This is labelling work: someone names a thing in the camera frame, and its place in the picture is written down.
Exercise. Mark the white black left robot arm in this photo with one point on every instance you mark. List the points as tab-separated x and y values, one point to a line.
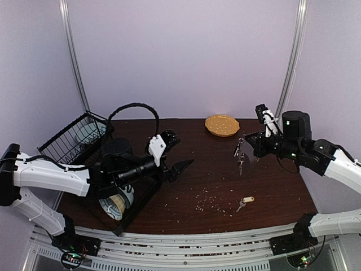
20	172

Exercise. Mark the black wire dish rack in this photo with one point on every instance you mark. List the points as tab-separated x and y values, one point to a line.
93	158

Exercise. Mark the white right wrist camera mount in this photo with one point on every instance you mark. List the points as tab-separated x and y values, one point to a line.
271	124

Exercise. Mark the light green celadon bowl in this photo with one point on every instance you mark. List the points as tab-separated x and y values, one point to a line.
127	193

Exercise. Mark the aluminium corner post left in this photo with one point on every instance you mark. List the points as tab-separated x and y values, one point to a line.
65	16

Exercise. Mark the key with yellow tag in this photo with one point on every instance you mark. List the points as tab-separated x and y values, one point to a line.
244	201

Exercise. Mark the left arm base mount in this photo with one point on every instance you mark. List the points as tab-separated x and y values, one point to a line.
74	250

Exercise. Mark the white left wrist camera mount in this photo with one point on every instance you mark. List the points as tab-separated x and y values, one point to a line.
156	148

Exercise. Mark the aluminium corner post right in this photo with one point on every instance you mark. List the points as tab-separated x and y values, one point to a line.
295	51

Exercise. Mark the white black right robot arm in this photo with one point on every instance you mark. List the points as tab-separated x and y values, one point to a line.
294	141

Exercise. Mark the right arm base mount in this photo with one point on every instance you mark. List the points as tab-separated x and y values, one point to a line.
300	251

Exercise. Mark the yellow polka dot dish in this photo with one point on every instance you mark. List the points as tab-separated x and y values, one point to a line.
222	125

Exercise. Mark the key with black tag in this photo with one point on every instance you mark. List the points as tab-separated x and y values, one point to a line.
238	147

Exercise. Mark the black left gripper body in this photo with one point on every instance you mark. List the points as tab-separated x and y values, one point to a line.
164	174

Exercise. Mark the silver key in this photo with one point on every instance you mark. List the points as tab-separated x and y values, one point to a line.
240	166

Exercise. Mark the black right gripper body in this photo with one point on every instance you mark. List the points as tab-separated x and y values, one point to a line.
261	144

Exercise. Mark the yellow patterned bowl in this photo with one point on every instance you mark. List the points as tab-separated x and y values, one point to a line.
114	206

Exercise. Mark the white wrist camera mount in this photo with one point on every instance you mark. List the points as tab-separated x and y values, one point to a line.
156	148
271	124

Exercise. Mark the aluminium front rail frame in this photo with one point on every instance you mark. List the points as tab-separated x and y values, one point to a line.
238	250

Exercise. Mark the aluminium corner post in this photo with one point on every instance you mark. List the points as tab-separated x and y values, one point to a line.
65	16
295	51

